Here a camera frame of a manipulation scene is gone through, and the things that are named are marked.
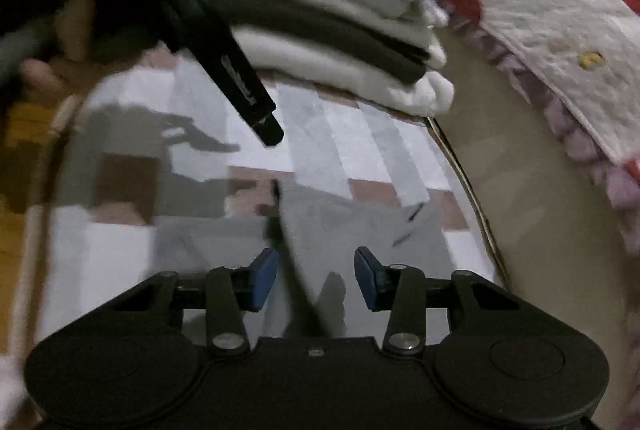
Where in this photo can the checked pastel rug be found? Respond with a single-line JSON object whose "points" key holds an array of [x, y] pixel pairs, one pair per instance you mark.
{"points": [[350, 130]]}

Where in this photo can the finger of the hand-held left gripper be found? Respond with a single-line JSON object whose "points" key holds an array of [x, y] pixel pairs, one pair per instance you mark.
{"points": [[225, 60]]}

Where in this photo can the grey knit sweater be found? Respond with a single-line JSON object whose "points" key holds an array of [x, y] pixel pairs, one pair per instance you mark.
{"points": [[340, 230]]}

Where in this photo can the printed quilted bedspread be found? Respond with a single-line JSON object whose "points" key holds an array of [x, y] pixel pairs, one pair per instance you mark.
{"points": [[525, 0]]}

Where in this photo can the dark grey folded garment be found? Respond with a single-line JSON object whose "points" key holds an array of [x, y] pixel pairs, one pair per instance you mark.
{"points": [[325, 37]]}

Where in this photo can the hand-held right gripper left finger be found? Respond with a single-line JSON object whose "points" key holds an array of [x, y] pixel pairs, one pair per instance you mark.
{"points": [[262, 280]]}

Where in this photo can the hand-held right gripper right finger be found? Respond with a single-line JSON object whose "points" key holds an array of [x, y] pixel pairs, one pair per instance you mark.
{"points": [[367, 280]]}

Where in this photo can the cream folded garment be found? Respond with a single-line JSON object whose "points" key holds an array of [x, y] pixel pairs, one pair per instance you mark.
{"points": [[350, 10]]}

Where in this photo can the person's left hand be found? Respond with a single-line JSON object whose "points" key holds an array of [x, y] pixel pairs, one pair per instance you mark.
{"points": [[77, 30]]}

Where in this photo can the thick white folded garment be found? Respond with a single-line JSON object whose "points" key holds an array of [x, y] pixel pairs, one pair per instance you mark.
{"points": [[375, 85]]}

